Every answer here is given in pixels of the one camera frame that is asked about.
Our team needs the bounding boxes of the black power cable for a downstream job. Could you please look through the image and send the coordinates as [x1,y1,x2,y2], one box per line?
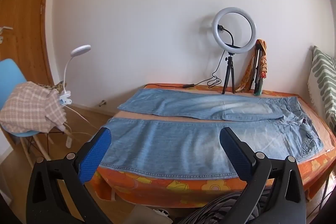
[143,52,229,89]

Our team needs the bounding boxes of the black tripod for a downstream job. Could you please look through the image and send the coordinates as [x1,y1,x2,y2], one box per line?
[222,52,235,95]

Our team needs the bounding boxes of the pink plaid cloth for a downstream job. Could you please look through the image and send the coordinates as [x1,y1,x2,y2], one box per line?
[0,81,66,134]

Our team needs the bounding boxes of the black white striped clothing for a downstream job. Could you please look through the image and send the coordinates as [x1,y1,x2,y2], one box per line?
[181,189,266,224]

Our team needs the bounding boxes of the green white patterned pillow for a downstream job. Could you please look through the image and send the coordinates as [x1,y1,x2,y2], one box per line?
[308,46,336,132]

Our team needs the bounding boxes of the black folded stand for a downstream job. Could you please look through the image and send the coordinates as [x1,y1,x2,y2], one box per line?
[249,47,264,94]

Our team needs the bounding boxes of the light blue denim pants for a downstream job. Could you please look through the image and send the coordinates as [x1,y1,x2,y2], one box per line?
[98,88,324,179]

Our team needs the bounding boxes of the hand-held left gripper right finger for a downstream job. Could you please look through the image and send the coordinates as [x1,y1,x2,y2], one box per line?
[219,127,307,224]

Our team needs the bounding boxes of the white lamp cable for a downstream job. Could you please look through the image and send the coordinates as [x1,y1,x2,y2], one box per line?
[62,104,103,148]

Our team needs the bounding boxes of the metal door handle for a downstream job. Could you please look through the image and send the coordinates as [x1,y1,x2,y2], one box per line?
[0,26,13,43]

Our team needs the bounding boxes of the orange floral peach blanket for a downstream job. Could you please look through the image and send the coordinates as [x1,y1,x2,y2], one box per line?
[94,83,336,207]

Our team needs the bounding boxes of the white clip desk lamp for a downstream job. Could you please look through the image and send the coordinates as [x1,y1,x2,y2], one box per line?
[58,45,91,105]

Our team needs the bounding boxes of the leopard print cloth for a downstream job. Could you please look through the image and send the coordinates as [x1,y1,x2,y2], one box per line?
[39,81,65,95]

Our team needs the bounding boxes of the orange patterned scarf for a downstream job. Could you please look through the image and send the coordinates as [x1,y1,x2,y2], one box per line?
[235,39,267,92]

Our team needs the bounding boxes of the white ring light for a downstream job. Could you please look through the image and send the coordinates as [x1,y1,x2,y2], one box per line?
[212,7,256,53]

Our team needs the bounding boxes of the wooden door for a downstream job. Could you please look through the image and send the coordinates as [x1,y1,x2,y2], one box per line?
[0,0,56,149]

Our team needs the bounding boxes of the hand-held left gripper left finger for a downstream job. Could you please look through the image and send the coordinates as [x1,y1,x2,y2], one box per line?
[26,127,113,224]

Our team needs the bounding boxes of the black gooseneck phone holder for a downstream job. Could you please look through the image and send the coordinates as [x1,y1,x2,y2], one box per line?
[217,25,240,49]

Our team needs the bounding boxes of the blue plastic chair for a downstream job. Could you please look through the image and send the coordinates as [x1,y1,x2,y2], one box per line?
[0,58,69,161]

